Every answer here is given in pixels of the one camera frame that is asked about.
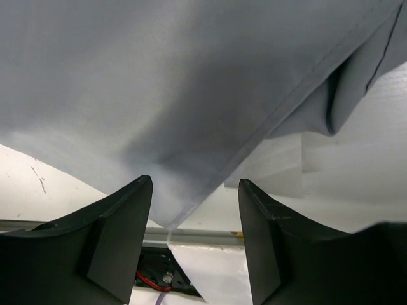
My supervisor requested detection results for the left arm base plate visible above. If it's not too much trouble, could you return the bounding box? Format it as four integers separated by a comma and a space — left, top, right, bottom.
134, 246, 202, 298

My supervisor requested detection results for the grey pillowcase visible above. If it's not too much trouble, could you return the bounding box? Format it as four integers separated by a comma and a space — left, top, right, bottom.
1, 1, 406, 228

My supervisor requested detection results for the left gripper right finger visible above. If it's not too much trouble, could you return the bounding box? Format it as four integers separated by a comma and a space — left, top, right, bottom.
238, 179, 406, 304

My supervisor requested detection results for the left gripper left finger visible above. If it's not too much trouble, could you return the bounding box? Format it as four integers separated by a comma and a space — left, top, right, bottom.
1, 175, 153, 304

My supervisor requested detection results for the white pillowcase label tag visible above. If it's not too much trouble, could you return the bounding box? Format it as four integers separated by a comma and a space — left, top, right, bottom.
223, 132, 336, 198

